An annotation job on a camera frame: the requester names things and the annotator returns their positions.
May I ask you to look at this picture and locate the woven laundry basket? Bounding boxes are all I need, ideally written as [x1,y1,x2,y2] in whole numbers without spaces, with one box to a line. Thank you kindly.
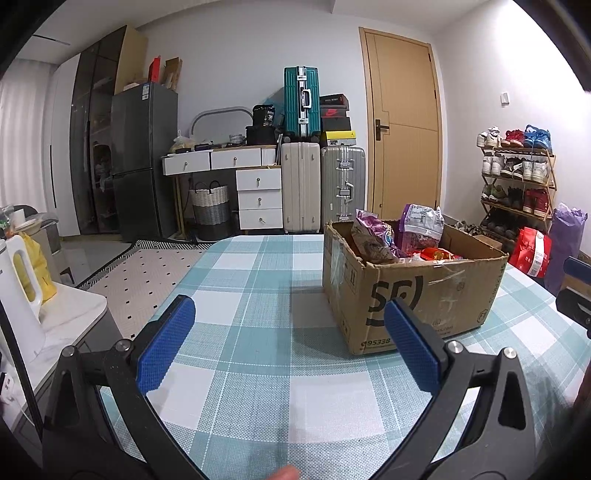
[190,181,232,241]

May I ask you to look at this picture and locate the white wardrobe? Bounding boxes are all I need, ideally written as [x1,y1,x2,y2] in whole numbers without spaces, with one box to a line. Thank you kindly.
[44,53,81,236]

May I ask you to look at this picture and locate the brown cardboard carton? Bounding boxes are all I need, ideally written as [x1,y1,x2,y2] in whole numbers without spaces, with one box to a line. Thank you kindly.
[164,56,183,90]

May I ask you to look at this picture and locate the small red snack packet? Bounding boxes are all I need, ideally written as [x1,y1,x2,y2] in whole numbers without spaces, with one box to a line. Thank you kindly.
[418,247,465,262]

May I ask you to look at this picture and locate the translucent plastic bag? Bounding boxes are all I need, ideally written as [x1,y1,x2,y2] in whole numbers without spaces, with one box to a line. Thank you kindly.
[170,130,195,153]

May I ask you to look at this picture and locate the white electric kettle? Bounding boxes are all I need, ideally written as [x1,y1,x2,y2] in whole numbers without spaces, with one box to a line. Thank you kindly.
[0,233,46,365]

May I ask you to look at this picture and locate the beige suitcase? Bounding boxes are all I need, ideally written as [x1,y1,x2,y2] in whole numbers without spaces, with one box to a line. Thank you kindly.
[281,141,321,234]

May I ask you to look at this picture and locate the black storage bin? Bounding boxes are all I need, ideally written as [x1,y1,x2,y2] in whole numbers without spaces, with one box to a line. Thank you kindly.
[245,124,283,144]

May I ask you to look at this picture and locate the black printed box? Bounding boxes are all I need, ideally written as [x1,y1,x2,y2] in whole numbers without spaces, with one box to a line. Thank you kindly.
[252,104,278,127]

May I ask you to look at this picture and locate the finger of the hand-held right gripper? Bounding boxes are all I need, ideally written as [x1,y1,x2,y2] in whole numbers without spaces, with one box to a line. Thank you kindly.
[556,287,591,329]
[564,256,591,283]

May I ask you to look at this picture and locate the dark glass cabinet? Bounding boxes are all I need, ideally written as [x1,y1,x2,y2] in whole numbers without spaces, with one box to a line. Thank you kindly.
[69,25,148,236]

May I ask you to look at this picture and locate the shoe rack with shoes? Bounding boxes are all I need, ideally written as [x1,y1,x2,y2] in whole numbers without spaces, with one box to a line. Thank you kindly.
[476,124,555,232]

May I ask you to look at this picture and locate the purple cartoon snack packet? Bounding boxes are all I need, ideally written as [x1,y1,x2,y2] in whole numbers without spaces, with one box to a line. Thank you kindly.
[351,209,402,265]

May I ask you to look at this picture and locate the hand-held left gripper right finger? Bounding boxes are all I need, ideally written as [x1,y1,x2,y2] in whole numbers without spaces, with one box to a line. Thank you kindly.
[384,298,540,480]

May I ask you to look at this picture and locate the silver purple snack packet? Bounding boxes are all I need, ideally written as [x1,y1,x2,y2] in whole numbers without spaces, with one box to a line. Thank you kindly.
[398,203,445,257]

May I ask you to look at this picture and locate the wooden door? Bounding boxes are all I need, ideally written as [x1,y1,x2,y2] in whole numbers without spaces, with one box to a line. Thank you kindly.
[359,27,445,222]

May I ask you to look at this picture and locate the grey refrigerator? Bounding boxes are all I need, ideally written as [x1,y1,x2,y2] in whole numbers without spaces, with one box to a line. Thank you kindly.
[110,82,180,243]

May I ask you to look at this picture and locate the white drawer desk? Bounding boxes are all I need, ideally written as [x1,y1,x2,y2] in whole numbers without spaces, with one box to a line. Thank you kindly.
[161,145,283,241]

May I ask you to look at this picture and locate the teal suitcase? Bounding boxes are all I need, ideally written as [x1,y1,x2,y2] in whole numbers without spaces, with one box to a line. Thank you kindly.
[283,66,321,141]

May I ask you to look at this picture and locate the white curtain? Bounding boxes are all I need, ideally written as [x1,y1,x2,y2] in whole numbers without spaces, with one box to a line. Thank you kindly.
[0,69,51,208]

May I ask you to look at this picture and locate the arched mirror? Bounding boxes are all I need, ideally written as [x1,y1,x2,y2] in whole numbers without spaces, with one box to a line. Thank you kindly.
[191,106,252,141]

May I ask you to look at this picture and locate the white side table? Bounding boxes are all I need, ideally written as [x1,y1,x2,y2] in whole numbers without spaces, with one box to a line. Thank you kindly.
[0,281,110,462]

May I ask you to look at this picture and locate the teal checked tablecloth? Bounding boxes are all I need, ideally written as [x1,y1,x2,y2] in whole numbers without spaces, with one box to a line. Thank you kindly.
[99,233,591,480]

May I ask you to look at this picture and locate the silver suitcase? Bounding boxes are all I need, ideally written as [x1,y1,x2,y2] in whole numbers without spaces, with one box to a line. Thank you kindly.
[320,145,367,227]

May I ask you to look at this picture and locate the red shopping bag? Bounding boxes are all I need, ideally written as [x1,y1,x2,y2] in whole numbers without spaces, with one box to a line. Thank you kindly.
[508,226,552,278]

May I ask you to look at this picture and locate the black white patterned rug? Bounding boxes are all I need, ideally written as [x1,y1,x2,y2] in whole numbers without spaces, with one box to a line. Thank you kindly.
[76,237,232,370]

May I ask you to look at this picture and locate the purple bag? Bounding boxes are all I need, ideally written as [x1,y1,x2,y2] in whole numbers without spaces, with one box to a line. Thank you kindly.
[545,203,588,291]

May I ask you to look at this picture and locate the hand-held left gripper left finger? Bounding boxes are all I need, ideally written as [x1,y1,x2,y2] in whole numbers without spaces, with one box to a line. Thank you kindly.
[41,294,197,480]

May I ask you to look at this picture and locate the grey cluttered stand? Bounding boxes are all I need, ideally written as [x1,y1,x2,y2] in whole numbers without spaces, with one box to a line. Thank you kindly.
[0,205,63,259]

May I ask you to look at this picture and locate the yellow bag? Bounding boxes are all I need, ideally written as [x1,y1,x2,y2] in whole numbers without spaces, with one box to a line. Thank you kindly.
[21,232,58,305]

